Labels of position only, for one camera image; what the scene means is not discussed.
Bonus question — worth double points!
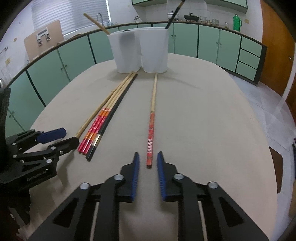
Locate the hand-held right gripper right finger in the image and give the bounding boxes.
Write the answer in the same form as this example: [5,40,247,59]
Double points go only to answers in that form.
[157,152,275,241]

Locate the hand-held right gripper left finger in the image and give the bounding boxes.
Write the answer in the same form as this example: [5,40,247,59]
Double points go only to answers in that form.
[24,152,140,241]

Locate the plain bamboo chopstick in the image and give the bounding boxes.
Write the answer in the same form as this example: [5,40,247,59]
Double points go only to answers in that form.
[84,13,111,35]
[76,72,134,139]

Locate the white window blind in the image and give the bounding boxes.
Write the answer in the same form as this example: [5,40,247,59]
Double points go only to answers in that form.
[31,0,109,35]

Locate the green cabinet drawer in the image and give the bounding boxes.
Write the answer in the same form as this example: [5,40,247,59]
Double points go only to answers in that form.
[238,50,260,69]
[236,61,258,80]
[240,37,263,56]

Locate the green kitchen cabinets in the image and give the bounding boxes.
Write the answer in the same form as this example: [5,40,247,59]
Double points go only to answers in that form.
[131,0,248,13]
[0,22,267,144]

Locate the green lower kitchen cabinets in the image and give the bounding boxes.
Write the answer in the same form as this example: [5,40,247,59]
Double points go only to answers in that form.
[0,22,267,144]

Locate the green thermos jug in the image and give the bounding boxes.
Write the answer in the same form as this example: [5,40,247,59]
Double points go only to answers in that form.
[233,14,242,32]

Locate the white two-compartment utensil holder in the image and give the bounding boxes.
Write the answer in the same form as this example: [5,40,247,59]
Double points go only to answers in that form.
[108,27,168,74]

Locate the wooden door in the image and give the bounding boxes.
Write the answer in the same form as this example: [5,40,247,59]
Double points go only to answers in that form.
[261,0,296,96]

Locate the green upper kitchen cabinets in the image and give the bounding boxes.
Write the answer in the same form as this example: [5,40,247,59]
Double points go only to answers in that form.
[131,0,248,13]

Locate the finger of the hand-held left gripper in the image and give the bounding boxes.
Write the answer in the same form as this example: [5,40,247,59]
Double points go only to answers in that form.
[5,128,67,154]
[14,137,79,173]

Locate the wooden board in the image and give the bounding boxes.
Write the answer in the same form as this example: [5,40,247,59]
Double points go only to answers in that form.
[24,20,64,62]

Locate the black chopstick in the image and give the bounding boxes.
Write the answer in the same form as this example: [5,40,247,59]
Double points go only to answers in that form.
[85,73,138,162]
[165,0,186,29]

